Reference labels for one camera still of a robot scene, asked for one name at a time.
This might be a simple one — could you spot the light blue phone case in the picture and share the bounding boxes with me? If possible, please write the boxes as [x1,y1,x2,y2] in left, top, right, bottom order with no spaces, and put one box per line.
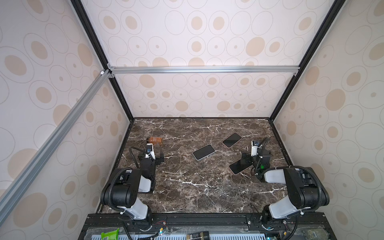
[193,145,216,161]

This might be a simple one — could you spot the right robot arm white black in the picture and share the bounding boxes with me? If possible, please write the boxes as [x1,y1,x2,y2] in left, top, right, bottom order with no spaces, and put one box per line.
[231,148,330,224]

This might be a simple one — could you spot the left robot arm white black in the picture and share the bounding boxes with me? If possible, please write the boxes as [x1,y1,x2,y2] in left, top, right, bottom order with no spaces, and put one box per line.
[100,153,164,223]

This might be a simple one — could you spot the black smartphone rose edge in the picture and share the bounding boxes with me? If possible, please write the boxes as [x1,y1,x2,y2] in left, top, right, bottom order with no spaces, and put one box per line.
[229,159,253,175]

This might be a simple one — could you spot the pink cased smartphone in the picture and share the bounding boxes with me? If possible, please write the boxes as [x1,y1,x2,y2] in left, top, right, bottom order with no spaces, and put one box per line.
[222,133,242,148]

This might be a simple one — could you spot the green packet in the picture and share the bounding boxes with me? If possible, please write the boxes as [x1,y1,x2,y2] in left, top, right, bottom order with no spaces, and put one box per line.
[101,228,120,240]

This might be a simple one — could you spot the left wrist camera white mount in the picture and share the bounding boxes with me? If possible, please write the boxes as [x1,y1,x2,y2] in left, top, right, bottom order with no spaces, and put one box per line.
[145,144,156,160]

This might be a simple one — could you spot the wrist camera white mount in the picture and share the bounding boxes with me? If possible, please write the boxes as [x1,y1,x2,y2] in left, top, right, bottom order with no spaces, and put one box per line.
[145,144,156,160]
[251,141,260,157]

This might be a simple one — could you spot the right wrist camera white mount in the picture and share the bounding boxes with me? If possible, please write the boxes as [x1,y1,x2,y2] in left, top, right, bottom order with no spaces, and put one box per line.
[251,141,260,157]

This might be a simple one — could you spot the white slotted cable duct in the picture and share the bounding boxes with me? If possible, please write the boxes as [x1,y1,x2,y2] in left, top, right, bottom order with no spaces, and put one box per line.
[90,234,267,240]

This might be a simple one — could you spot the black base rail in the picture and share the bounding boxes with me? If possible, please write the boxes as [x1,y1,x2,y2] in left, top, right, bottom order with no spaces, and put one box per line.
[79,213,336,240]

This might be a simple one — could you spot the horizontal aluminium rail back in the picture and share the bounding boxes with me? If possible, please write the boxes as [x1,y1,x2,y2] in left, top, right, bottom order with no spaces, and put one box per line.
[111,66,300,74]

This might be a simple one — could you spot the diagonal aluminium rail left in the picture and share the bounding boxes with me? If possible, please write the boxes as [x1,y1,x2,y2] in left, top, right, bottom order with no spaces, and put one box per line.
[1,69,111,225]

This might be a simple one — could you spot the black frame post left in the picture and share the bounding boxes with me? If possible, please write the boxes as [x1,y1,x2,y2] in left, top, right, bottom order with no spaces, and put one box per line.
[71,0,135,122]

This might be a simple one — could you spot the black frame post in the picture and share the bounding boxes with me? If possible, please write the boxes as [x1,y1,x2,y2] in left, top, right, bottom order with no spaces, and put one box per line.
[270,0,346,123]
[71,0,135,122]

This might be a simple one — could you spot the black frame post right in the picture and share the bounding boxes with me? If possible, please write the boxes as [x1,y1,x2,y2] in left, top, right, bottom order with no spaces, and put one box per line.
[270,0,346,123]

